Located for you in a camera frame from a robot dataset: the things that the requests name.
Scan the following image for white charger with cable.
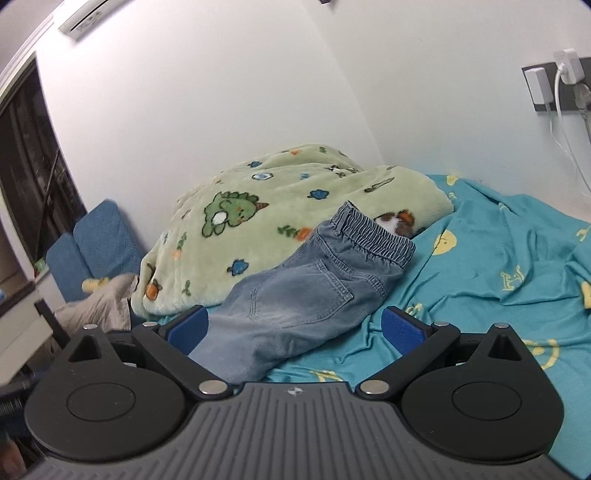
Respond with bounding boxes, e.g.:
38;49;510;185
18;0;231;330
552;48;591;199

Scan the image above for blue folded cushion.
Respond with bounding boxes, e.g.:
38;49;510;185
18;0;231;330
46;200;143;302

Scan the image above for grey wall socket panel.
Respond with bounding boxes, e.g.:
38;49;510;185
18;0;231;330
521;57;591;113

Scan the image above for light blue denim jeans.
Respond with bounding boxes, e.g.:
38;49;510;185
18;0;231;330
189;202;416;384

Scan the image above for person's right hand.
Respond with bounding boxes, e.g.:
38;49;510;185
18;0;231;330
0;433;26;480

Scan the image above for dark window with frame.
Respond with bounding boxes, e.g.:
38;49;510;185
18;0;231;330
1;62;87;265

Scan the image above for white air conditioner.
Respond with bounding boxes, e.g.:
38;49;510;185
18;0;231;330
58;0;129;41

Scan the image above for teal smiley bed sheet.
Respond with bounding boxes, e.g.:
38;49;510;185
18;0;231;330
249;176;590;479

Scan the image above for beige grey clothing pile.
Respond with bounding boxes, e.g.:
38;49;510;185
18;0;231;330
54;274;138;335

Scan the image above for green dinosaur fleece blanket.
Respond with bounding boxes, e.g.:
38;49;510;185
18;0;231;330
131;144;453;320

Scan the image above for white table with black legs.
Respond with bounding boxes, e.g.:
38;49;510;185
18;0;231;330
1;276;64;385

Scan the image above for white charger left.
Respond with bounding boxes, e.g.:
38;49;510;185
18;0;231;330
524;67;554;106

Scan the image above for yellow plush toy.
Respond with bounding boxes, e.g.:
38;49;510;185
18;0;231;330
81;277;110;294

